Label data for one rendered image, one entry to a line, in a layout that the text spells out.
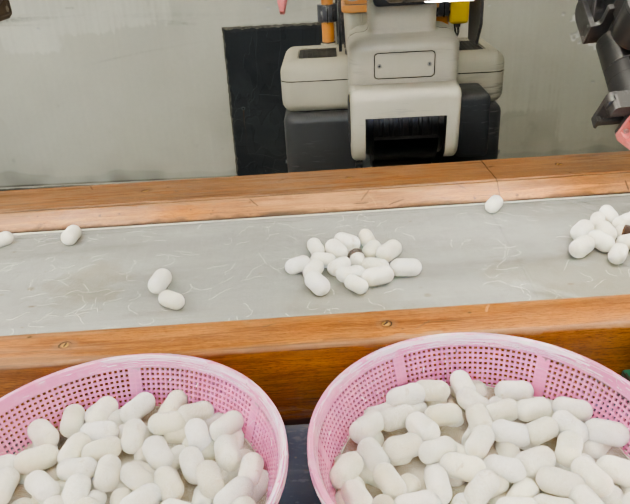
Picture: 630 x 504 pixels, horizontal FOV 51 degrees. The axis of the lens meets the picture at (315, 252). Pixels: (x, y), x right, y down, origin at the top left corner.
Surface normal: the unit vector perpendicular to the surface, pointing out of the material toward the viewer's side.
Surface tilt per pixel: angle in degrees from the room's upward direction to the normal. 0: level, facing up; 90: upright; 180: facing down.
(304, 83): 90
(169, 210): 45
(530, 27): 90
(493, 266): 0
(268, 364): 90
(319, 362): 90
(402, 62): 98
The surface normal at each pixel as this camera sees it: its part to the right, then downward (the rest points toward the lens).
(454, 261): -0.05, -0.89
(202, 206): -0.01, -0.32
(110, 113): -0.01, 0.45
